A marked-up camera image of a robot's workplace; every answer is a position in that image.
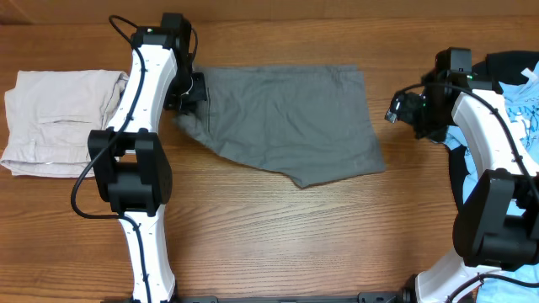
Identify grey shorts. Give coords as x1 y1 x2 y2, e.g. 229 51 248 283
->
174 65 386 188

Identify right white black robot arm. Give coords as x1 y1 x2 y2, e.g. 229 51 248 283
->
359 47 538 302

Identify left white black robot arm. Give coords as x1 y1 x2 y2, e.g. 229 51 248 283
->
85 13 207 302

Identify black garment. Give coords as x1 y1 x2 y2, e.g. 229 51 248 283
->
443 50 538 209

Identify folded beige shorts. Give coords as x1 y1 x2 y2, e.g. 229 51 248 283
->
1 70 128 178

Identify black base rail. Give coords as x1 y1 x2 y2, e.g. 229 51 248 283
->
100 290 418 303

